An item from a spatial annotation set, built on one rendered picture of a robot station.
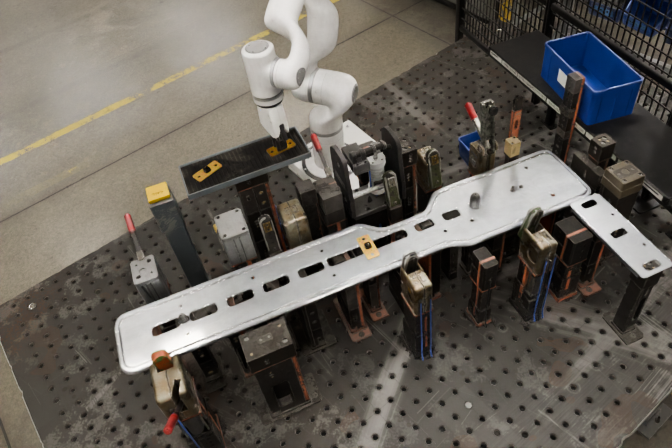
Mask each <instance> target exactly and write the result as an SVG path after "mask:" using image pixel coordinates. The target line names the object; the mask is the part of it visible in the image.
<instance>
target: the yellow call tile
mask: <svg viewBox="0 0 672 448"><path fill-rule="evenodd" d="M146 193H147V198H148V202H149V204H152V203H155V202H158V201H161V200H163V199H166V198H169V197H170V193H169V190H168V186H167V183H166V182H162V183H160V184H157V185H154V186H151V187H148V188H146Z"/></svg>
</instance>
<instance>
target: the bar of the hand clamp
mask: <svg viewBox="0 0 672 448"><path fill-rule="evenodd" d="M497 113H498V107H496V106H495V102H494V101H493V100H492V99H488V100H485V101H481V102H480V135H481V145H483V147H484V149H485V155H487V140H489V143H490V144H491V146H492V147H491V148H490V149H489V150H491V151H492V152H495V115H496V114H497Z"/></svg>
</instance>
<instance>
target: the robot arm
mask: <svg viewBox="0 0 672 448"><path fill-rule="evenodd" d="M303 5H305V8H306V12H307V38H306V36H305V35H304V33H303V31H302V30H301V28H300V27H299V25H298V19H299V16H300V13H301V11H302V8H303ZM264 21H265V25H266V26H267V28H268V29H270V30H271V31H273V32H275V33H277V34H279V35H281V36H284V37H285V38H287V39H289V40H290V41H291V43H292V47H291V52H290V55H289V57H288V58H287V59H282V58H279V57H278V56H277V55H276V54H275V50H274V46H273V44H272V43H271V42H269V41H267V40H255V41H252V42H249V43H248V44H246V45H245V46H244V47H243V48H242V50H241V54H242V58H243V62H244V65H245V69H246V73H247V77H248V81H249V85H250V88H251V92H252V96H253V100H254V102H255V103H256V104H257V108H258V113H259V118H260V122H261V124H262V126H263V127H264V128H265V129H266V130H267V131H268V133H269V134H270V135H271V138H272V142H273V146H274V147H277V151H278V152H279V151H281V150H283V149H286V148H287V147H288V146H287V142H286V140H288V138H287V135H286V132H287V133H288V132H289V127H288V122H287V118H286V115H285V111H284V108H283V105H282V101H283V97H284V92H283V89H286V90H291V93H292V94H293V96H294V97H295V98H297V99H298V100H301V101H304V102H309V103H313V104H318V106H316V107H314V108H313V109H312V110H311V111H310V114H309V125H310V132H311V134H313V133H314V134H316V135H317V137H318V140H319V142H320V145H321V147H322V153H323V155H324V158H325V160H326V162H327V165H328V167H330V168H331V170H332V173H333V167H332V160H331V154H330V146H332V145H334V144H336V145H337V146H338V148H339V149H340V151H341V147H344V146H346V145H344V133H343V120H342V116H343V114H344V113H345V112H346V111H347V110H348V109H349V108H350V107H351V106H352V105H353V103H354V102H355V100H356V99H357V95H358V92H359V90H358V84H357V82H356V80H355V79H354V78H353V77H352V76H351V75H349V74H346V73H342V72H338V71H332V70H327V69H321V68H318V66H317V63H318V61H319V60H321V59H323V58H324V57H326V56H327V55H329V54H330V53H331V52H332V51H333V49H334V48H335V46H336V43H337V39H338V27H339V17H338V12H337V9H336V7H335V6H334V4H333V3H332V2H331V1H330V0H270V1H269V3H268V6H267V9H266V13H265V17H264ZM285 131H286V132H285ZM312 146H313V148H312V149H311V150H310V151H311V155H312V157H310V158H308V159H306V160H305V161H306V167H307V169H308V170H309V171H310V173H312V174H313V175H315V176H317V177H320V178H325V177H326V175H325V172H324V166H323V163H322V161H321V158H320V156H319V154H318V152H316V150H315V147H314V145H313V142H312ZM341 152H342V151H341ZM332 177H333V178H334V173H333V175H332Z"/></svg>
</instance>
